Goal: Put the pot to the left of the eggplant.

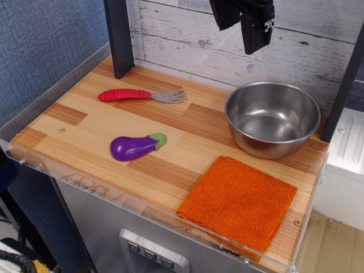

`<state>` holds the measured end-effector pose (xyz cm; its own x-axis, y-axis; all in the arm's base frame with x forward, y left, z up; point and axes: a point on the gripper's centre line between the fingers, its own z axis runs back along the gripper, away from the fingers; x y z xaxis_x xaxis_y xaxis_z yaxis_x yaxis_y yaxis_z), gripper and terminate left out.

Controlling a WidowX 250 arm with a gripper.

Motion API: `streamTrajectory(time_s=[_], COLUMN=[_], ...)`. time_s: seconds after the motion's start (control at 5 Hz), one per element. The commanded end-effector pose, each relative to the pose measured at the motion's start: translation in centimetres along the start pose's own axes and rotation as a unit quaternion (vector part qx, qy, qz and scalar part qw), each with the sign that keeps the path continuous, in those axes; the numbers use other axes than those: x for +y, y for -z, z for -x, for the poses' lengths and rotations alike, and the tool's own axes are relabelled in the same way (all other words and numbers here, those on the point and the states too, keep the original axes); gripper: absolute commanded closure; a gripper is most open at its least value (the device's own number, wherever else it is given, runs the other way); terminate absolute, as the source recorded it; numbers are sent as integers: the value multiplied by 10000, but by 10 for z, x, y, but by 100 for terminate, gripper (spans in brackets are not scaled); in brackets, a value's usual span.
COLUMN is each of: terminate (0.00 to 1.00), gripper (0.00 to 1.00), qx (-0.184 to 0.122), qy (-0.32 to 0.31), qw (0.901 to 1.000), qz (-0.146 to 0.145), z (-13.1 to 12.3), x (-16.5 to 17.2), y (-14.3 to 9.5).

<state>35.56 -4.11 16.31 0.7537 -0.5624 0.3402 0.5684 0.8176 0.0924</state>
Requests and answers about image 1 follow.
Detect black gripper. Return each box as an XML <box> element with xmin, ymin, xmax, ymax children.
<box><xmin>209</xmin><ymin>0</ymin><xmax>275</xmax><ymax>55</ymax></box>

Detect silver metal bowl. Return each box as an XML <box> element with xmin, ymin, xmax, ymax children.
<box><xmin>225</xmin><ymin>81</ymin><xmax>322</xmax><ymax>159</ymax></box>

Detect purple toy eggplant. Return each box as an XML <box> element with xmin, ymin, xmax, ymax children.
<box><xmin>110</xmin><ymin>133</ymin><xmax>167</xmax><ymax>162</ymax></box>

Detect orange knitted cloth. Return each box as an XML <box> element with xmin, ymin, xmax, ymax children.
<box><xmin>177</xmin><ymin>156</ymin><xmax>297</xmax><ymax>262</ymax></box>

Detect white ridged side appliance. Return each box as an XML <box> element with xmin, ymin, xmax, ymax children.
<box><xmin>313</xmin><ymin>108</ymin><xmax>363</xmax><ymax>230</ymax></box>

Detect silver button control panel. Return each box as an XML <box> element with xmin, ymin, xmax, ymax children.
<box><xmin>119</xmin><ymin>228</ymin><xmax>190</xmax><ymax>272</ymax></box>

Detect clear acrylic edge guard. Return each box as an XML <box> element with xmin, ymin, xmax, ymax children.
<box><xmin>1</xmin><ymin>131</ymin><xmax>329</xmax><ymax>272</ymax></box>

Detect black and yellow object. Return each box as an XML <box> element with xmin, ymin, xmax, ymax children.
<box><xmin>1</xmin><ymin>250</ymin><xmax>51</xmax><ymax>273</ymax></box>

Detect dark right frame post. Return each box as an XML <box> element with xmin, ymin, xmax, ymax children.
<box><xmin>321</xmin><ymin>26</ymin><xmax>363</xmax><ymax>142</ymax></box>

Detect dark frame post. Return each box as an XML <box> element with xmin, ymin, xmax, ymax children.
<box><xmin>321</xmin><ymin>26</ymin><xmax>363</xmax><ymax>142</ymax></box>
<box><xmin>104</xmin><ymin>0</ymin><xmax>134</xmax><ymax>79</ymax></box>

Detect dark left frame post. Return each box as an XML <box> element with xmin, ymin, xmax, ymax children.
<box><xmin>104</xmin><ymin>0</ymin><xmax>134</xmax><ymax>79</ymax></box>

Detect red handled toy fork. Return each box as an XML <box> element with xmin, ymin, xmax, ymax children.
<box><xmin>97</xmin><ymin>89</ymin><xmax>187</xmax><ymax>104</ymax></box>

